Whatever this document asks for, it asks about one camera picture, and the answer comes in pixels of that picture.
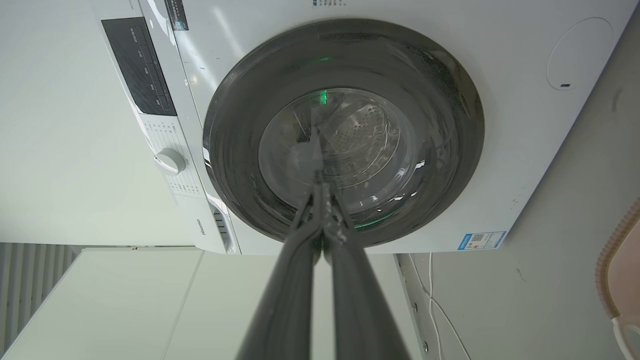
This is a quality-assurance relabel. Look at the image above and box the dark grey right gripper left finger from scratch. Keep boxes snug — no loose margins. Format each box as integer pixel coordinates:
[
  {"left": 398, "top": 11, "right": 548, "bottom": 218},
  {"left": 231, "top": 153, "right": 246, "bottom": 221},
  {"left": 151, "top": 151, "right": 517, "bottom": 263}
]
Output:
[{"left": 236, "top": 170, "right": 325, "bottom": 360}]

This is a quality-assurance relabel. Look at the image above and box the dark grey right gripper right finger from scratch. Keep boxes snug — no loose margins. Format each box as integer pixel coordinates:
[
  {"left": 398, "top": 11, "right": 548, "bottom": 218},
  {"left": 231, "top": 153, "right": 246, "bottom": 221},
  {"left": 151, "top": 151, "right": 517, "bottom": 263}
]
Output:
[{"left": 320, "top": 183, "right": 412, "bottom": 360}]

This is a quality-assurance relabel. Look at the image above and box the pink laundry basket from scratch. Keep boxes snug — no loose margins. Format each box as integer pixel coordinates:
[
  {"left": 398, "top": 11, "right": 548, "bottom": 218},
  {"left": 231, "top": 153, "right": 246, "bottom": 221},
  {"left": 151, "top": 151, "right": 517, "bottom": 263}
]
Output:
[{"left": 595, "top": 199, "right": 640, "bottom": 360}]

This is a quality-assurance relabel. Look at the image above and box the blue energy label sticker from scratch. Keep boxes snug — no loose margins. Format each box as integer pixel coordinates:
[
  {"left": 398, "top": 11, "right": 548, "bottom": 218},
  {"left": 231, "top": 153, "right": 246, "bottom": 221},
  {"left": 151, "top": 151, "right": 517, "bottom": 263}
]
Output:
[{"left": 457, "top": 230, "right": 507, "bottom": 251}]

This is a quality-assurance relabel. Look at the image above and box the white cabinet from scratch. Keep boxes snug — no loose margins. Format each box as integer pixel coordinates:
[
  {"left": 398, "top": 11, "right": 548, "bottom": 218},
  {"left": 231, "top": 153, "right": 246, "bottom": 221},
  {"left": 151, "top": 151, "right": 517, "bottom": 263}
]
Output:
[{"left": 0, "top": 248, "right": 426, "bottom": 360}]

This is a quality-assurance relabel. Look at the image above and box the dark round washing machine door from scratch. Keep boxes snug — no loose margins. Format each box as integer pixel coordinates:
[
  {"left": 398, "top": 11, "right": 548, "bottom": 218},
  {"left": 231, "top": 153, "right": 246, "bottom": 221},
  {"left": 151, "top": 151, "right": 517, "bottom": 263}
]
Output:
[{"left": 202, "top": 19, "right": 485, "bottom": 248}]

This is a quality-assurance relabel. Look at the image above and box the white round control dial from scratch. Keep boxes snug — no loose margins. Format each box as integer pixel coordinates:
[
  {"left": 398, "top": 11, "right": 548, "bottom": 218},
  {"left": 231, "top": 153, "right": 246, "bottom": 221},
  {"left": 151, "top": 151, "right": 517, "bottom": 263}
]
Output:
[{"left": 154, "top": 148, "right": 187, "bottom": 176}]

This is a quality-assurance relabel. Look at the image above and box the white front-load washing machine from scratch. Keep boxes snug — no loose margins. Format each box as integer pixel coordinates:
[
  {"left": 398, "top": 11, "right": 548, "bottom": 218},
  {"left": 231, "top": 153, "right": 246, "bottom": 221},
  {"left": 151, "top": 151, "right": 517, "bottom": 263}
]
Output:
[{"left": 91, "top": 0, "right": 639, "bottom": 256}]

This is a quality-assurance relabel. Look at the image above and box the white ribbed radiator panel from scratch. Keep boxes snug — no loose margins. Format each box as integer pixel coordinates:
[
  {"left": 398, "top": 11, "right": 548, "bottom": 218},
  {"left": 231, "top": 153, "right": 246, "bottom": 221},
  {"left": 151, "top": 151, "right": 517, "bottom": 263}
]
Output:
[{"left": 0, "top": 243, "right": 81, "bottom": 346}]

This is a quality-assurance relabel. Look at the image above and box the white power cable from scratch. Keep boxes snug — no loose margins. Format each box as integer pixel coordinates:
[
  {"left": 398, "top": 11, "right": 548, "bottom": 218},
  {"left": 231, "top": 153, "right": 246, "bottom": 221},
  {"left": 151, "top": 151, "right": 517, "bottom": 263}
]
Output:
[{"left": 408, "top": 252, "right": 472, "bottom": 360}]

